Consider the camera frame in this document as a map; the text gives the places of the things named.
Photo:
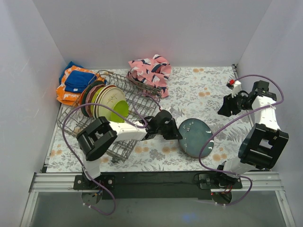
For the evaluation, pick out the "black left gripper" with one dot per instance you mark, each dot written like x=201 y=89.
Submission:
x=171 y=130

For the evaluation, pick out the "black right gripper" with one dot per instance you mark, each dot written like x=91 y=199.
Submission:
x=230 y=104

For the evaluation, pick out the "grey blue plate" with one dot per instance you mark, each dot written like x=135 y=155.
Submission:
x=195 y=134

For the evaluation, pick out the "lime green plate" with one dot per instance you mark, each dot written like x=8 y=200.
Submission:
x=122 y=109

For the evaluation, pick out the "cream and green plate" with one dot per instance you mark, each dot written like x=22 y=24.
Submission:
x=117 y=95

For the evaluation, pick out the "olive green dotted plate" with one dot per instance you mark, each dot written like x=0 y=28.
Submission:
x=92 y=107

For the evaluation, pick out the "dark teal plate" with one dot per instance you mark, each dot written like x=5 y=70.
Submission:
x=85 y=93

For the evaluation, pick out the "pink dotted plate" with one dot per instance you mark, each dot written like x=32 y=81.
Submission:
x=90 y=97

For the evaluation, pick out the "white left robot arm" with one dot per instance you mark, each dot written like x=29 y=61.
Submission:
x=97 y=138

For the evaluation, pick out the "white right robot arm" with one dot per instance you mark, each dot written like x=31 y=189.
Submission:
x=264 y=143

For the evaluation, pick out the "pink patterned cloth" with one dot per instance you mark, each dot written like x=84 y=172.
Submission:
x=153 y=72

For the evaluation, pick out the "black base bar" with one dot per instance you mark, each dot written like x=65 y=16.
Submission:
x=142 y=185

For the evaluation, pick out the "orange and blue cloth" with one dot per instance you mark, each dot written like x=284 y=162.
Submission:
x=73 y=81

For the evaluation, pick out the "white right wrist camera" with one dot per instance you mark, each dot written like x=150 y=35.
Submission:
x=235 y=86

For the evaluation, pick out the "grey wire dish rack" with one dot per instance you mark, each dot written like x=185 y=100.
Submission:
x=142 y=101

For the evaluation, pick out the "aluminium rail frame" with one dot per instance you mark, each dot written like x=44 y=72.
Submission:
x=64 y=182

